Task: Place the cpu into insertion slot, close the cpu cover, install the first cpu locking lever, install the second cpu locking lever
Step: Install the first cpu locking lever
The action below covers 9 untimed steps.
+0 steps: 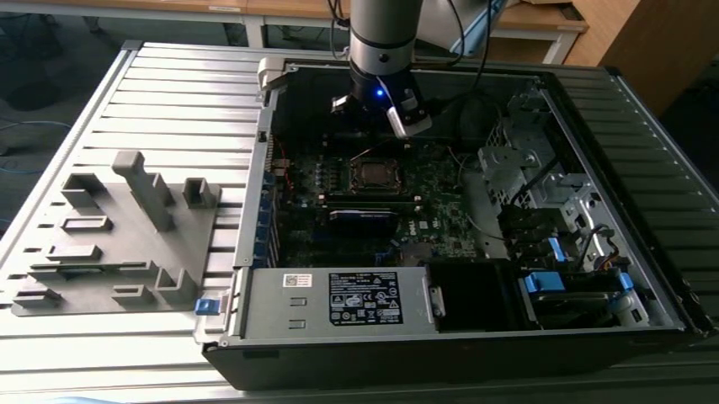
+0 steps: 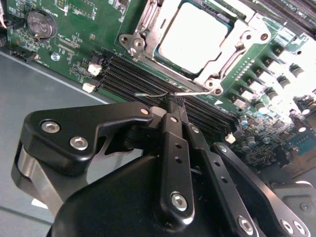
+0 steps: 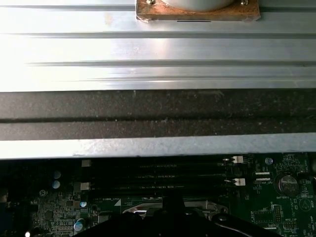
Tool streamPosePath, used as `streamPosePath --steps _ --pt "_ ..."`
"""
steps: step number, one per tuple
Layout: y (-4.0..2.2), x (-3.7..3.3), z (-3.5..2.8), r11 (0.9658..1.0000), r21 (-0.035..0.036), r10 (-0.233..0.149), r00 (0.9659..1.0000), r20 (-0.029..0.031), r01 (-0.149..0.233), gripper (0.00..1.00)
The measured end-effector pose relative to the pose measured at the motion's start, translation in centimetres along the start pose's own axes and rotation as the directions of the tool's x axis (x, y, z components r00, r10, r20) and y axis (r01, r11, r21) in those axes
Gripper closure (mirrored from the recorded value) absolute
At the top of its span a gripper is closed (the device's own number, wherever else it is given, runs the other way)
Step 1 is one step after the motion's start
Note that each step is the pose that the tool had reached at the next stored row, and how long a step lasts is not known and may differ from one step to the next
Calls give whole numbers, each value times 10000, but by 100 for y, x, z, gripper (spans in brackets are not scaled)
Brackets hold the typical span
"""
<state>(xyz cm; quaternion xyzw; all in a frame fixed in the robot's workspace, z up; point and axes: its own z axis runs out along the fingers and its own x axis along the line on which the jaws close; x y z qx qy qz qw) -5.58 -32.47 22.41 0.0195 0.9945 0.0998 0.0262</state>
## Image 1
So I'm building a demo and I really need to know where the silver CPU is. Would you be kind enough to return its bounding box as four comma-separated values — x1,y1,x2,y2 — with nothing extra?
361,162,394,188

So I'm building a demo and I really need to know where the metal socket cover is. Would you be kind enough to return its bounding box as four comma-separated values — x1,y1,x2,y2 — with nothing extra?
346,157,406,194

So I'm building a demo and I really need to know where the black RAM slot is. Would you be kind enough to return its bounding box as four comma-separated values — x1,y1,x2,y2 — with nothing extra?
328,201,416,209
324,191,414,199
325,196,416,204
329,205,417,214

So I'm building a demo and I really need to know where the grey case release latch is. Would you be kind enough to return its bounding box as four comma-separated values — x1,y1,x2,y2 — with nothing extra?
256,56,298,100

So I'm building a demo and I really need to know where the silver drive cage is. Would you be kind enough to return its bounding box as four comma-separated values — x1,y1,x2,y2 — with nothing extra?
474,90,568,211

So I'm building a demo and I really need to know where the black expansion card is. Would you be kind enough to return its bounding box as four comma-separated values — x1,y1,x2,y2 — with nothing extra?
328,209,400,239

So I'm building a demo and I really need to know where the green motherboard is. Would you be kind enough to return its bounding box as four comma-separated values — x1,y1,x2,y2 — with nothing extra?
261,133,509,270

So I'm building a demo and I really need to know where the wooden desk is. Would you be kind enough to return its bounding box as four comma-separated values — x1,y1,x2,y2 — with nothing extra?
245,0,589,64

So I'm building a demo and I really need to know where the chipset heatsink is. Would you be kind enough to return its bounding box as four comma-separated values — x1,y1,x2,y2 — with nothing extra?
398,242,434,265

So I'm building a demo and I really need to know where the wooden cabinet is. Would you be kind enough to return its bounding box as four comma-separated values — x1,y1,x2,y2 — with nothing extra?
564,0,719,117

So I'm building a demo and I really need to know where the silver power supply unit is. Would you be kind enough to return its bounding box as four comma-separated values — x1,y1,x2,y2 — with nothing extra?
238,265,442,340

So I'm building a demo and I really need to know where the blue disk carrier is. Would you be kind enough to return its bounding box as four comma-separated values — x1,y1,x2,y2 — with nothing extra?
519,268,636,332

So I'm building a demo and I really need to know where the grey parts rack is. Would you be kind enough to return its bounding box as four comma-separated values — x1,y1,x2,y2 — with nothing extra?
9,150,224,317

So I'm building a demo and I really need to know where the black PC case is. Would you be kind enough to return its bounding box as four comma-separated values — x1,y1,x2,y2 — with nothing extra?
192,56,719,391

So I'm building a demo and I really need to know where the small dark wrist camera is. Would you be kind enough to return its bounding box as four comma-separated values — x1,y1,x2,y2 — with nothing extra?
328,94,356,115

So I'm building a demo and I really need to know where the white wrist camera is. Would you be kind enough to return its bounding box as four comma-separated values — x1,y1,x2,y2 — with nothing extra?
384,90,434,141

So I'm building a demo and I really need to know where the looped black PC cable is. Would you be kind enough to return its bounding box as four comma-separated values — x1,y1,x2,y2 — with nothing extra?
452,92,505,151

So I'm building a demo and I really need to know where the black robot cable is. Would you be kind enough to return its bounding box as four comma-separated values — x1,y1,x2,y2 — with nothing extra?
442,0,470,71
445,0,495,104

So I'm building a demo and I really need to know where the thick black PC cable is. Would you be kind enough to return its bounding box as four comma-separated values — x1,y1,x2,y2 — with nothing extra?
508,153,563,210

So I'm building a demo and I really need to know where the blue cable clip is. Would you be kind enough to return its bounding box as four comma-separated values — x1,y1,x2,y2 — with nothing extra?
543,237,565,263

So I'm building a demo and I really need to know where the black drive cable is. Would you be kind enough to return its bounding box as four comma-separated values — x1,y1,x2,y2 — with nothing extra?
577,222,613,264

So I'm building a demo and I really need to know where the blue floor cable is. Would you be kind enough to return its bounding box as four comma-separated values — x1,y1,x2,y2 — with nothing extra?
0,119,74,176

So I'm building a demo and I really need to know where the coloured wire bundle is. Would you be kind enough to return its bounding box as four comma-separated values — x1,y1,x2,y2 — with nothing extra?
595,252,629,273

